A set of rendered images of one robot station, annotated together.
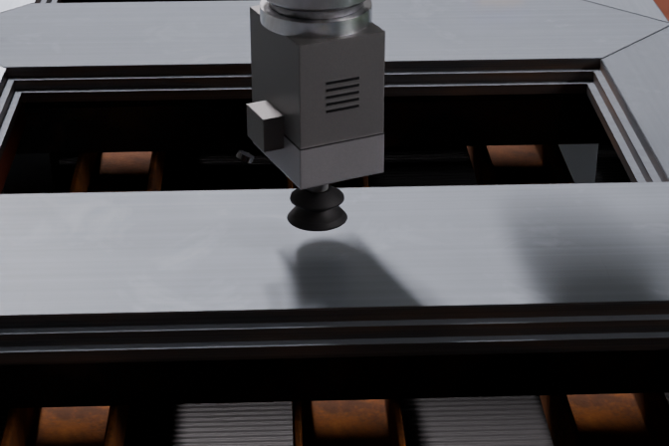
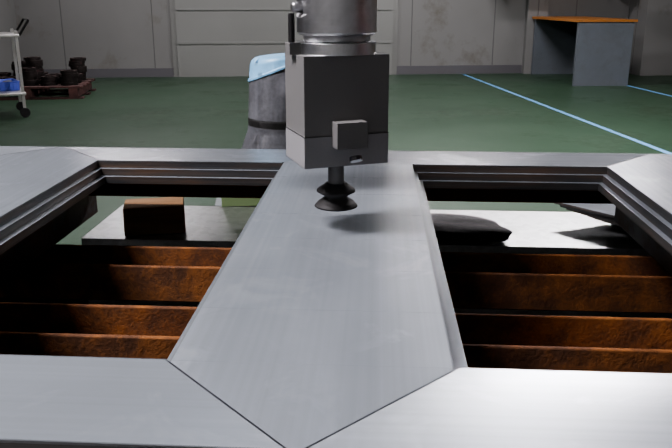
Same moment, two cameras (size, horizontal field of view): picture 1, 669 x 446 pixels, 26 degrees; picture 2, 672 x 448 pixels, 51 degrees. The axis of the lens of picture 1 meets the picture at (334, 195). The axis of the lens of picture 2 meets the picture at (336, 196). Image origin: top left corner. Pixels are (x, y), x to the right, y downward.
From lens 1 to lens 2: 1.13 m
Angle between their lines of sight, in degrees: 78
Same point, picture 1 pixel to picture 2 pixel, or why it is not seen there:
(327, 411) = not seen: hidden behind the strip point
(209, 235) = (313, 252)
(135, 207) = (251, 275)
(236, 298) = (412, 246)
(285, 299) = (413, 235)
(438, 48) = (24, 187)
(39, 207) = (230, 312)
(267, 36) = (336, 68)
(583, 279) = (391, 181)
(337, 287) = (397, 223)
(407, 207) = (291, 205)
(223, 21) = not seen: outside the picture
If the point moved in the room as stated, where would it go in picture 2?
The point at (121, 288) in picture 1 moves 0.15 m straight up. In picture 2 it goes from (396, 278) to (401, 95)
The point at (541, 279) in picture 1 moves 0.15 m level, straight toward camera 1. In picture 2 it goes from (390, 187) to (517, 196)
